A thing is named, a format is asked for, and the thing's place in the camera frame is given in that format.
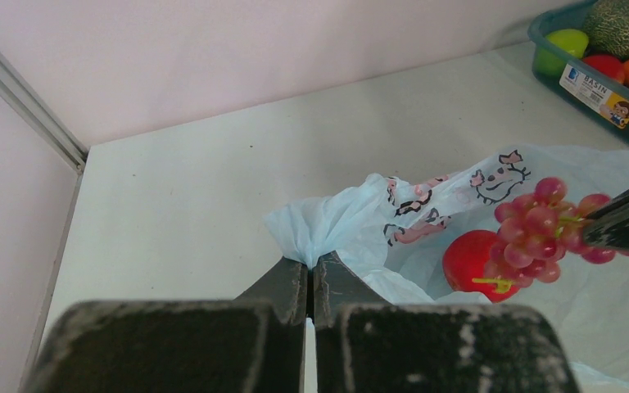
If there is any teal plastic basin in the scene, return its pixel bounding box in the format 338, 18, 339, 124
527, 1, 629, 144

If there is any red yellow fake apple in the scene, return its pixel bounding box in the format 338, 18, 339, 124
581, 54, 626, 84

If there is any left aluminium corner post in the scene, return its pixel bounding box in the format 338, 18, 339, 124
0, 16, 88, 174

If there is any red fake grape bunch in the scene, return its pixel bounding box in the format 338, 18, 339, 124
471, 177, 619, 294

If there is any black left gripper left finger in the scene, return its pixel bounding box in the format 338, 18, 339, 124
24, 258, 308, 392

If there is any green fake apple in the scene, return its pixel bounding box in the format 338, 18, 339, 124
533, 29, 590, 77

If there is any light blue printed plastic bag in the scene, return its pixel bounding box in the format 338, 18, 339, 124
265, 145, 629, 388

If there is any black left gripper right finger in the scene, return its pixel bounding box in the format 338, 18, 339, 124
312, 253, 579, 392

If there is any netted green fake melon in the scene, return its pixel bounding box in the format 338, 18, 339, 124
581, 0, 629, 59

